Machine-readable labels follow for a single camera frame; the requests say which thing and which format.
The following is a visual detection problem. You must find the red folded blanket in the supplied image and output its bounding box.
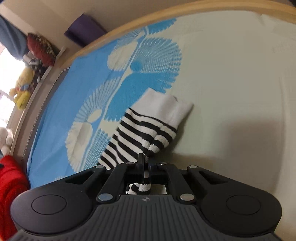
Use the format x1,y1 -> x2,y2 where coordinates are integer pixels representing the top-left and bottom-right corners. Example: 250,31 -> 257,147
1,155 -> 30,240

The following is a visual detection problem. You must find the white plush toy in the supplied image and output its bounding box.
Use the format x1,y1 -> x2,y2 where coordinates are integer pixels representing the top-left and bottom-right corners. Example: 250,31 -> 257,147
0,127 -> 14,156

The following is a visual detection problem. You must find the blue cream patterned bedspread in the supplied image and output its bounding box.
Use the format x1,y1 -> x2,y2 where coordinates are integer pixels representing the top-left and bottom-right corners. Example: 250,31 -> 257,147
26,9 -> 296,195

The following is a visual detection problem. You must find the purple box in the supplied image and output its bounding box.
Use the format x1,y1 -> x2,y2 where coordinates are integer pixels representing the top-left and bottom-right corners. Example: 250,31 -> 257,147
64,14 -> 107,48

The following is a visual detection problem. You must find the wooden bed frame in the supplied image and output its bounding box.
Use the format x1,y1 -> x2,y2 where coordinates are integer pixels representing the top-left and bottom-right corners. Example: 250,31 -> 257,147
11,0 -> 295,165

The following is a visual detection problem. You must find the yellow plush toy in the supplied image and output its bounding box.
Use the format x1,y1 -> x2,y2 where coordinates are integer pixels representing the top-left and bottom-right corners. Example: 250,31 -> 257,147
9,67 -> 35,110

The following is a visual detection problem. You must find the black white striped garment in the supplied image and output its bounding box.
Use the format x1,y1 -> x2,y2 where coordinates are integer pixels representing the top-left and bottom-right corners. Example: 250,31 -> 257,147
97,88 -> 194,195

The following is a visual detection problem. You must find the blue curtain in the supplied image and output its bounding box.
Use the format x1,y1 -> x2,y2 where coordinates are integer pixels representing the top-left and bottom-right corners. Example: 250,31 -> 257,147
1,16 -> 29,60

